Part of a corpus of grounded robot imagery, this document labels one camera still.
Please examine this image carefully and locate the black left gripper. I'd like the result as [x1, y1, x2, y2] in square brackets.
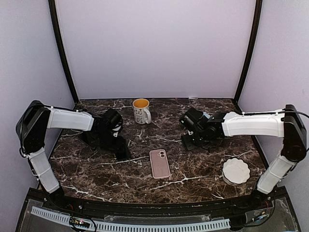
[95, 129, 126, 154]

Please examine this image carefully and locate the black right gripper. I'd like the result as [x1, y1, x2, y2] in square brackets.
[181, 129, 211, 152]

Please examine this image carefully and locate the pink phone case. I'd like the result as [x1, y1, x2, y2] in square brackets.
[149, 149, 171, 179]

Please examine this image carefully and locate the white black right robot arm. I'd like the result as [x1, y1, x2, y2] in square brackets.
[179, 104, 308, 210]

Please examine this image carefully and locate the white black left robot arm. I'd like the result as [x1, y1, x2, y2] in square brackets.
[15, 100, 131, 211]

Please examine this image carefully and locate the black smartphone bottom stack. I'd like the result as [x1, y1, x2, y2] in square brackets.
[78, 131, 99, 148]

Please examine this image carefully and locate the white floral mug yellow inside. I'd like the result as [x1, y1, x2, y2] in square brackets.
[133, 99, 152, 124]

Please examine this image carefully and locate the white scalloped dish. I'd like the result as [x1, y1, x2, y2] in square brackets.
[222, 158, 251, 186]

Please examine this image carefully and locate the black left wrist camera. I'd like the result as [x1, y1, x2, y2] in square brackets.
[102, 108, 123, 137]

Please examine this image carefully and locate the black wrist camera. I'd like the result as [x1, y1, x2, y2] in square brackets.
[102, 108, 123, 137]
[179, 107, 204, 131]

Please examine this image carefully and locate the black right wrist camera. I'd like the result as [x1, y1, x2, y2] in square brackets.
[179, 107, 204, 131]

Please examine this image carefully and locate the black left corner post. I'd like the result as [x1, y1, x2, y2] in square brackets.
[48, 0, 79, 103]

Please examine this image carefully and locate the black corner post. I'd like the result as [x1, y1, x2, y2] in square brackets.
[233, 0, 263, 105]
[48, 0, 79, 103]

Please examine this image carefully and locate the white slotted cable duct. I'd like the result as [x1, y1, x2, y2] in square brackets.
[30, 206, 231, 232]

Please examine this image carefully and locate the black front table rail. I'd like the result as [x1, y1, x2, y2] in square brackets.
[26, 187, 288, 218]

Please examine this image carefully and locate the black right corner post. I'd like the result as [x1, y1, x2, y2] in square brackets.
[233, 0, 263, 105]

